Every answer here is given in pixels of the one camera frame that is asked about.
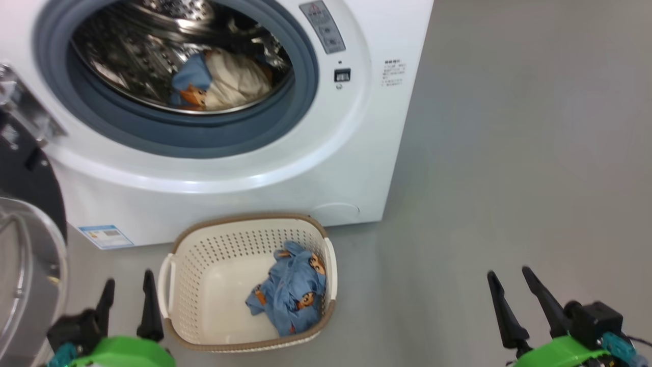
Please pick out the cream cartoon print garment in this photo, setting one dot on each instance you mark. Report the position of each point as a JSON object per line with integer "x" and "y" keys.
{"x": 234, "y": 81}

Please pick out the black door latch slot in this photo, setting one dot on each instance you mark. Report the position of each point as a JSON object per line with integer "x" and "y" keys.
{"x": 342, "y": 75}

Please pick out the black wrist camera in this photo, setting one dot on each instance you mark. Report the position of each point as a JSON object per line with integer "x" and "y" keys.
{"x": 76, "y": 329}
{"x": 596, "y": 321}

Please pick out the blue energy label sticker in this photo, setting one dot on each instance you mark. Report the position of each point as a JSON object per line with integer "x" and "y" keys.
{"x": 106, "y": 237}

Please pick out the round drain filter cover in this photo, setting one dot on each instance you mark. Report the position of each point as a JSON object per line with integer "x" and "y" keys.
{"x": 335, "y": 213}

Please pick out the dark washing machine door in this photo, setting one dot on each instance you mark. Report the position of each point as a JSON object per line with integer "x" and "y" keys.
{"x": 30, "y": 265}

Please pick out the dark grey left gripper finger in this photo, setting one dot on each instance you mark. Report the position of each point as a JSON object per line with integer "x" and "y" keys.
{"x": 150, "y": 311}
{"x": 105, "y": 306}

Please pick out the cream perforated laundry basket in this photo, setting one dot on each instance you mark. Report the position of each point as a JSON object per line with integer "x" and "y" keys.
{"x": 214, "y": 285}

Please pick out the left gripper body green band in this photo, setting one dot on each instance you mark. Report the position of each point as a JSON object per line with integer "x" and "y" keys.
{"x": 125, "y": 354}

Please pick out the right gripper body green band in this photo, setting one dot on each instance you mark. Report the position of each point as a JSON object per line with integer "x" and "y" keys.
{"x": 565, "y": 354}

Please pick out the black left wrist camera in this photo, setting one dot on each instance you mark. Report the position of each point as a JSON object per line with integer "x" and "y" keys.
{"x": 76, "y": 329}

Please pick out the grey warning label sticker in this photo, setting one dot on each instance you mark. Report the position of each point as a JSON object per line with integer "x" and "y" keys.
{"x": 323, "y": 25}

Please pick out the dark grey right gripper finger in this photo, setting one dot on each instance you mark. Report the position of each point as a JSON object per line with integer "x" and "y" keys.
{"x": 507, "y": 316}
{"x": 547, "y": 300}

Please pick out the white washing machine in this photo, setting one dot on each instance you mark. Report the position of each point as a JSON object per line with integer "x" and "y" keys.
{"x": 305, "y": 153}

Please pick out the blue cartoon print garment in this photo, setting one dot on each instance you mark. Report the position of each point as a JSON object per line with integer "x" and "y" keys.
{"x": 290, "y": 290}

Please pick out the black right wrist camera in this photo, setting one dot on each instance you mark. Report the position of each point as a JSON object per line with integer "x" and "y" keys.
{"x": 596, "y": 321}

